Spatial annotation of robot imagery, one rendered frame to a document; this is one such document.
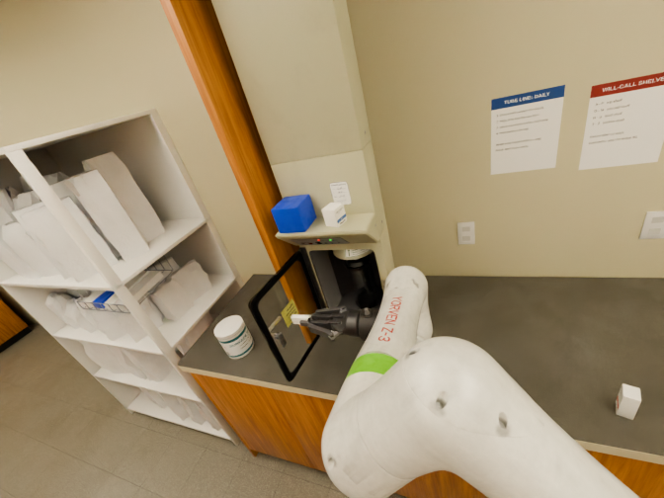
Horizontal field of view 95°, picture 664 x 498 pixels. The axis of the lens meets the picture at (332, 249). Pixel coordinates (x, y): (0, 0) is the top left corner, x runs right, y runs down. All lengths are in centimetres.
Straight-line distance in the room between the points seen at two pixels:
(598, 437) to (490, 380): 84
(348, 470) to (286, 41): 91
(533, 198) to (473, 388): 117
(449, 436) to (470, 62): 115
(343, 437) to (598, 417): 89
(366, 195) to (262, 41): 50
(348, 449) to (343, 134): 75
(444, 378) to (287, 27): 85
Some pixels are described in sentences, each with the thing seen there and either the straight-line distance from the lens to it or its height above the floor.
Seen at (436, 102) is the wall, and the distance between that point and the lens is 130.
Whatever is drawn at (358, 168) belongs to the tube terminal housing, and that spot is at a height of 166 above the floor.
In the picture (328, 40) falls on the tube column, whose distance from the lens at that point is 91.
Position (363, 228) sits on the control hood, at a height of 151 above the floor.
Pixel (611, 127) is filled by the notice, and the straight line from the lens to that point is 141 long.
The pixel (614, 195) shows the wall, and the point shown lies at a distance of 151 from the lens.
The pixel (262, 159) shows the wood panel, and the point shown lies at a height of 172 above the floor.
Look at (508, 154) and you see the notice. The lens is 136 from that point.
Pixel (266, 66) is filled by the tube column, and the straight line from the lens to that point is 99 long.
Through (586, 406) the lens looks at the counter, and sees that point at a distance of 122.
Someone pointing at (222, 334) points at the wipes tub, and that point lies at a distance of 144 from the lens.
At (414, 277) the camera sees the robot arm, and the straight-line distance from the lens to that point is 77.
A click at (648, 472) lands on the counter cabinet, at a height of 79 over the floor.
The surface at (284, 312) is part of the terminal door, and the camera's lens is 112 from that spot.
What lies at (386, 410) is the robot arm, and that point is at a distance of 38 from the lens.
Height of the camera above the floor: 193
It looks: 30 degrees down
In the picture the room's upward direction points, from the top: 17 degrees counter-clockwise
